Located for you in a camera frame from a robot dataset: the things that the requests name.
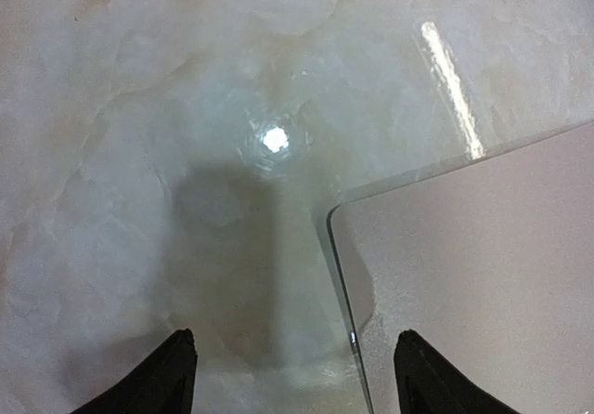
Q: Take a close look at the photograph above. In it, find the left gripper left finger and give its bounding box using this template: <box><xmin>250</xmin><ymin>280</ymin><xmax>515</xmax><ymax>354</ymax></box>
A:
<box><xmin>75</xmin><ymin>329</ymin><xmax>198</xmax><ymax>414</ymax></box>

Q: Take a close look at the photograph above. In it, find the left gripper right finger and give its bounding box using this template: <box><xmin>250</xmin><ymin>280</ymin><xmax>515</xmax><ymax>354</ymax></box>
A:
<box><xmin>394</xmin><ymin>330</ymin><xmax>516</xmax><ymax>414</ymax></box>

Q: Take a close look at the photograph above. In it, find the translucent brown folder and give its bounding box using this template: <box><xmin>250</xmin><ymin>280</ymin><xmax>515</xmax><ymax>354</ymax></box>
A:
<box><xmin>329</xmin><ymin>22</ymin><xmax>593</xmax><ymax>413</ymax></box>

